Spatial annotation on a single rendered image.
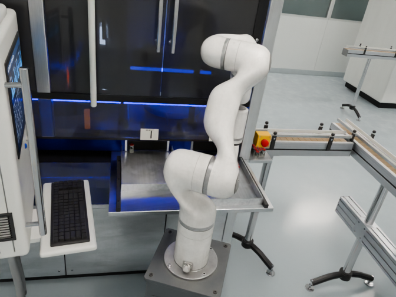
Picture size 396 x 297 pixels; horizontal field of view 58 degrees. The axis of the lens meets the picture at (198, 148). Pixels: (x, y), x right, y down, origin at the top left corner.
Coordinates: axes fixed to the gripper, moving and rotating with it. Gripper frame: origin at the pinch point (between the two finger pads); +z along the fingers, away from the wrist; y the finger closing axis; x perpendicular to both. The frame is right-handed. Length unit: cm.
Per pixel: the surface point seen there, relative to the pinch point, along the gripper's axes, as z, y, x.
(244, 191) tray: 5.7, 9.3, 7.0
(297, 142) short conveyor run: 0, -30, 49
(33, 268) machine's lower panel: 78, -18, -95
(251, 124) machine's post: -15.0, -18.5, 15.3
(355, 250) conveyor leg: 60, -2, 92
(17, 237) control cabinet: 4, 36, -82
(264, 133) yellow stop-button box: -9.3, -20.3, 23.8
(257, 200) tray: 3.6, 18.9, 9.5
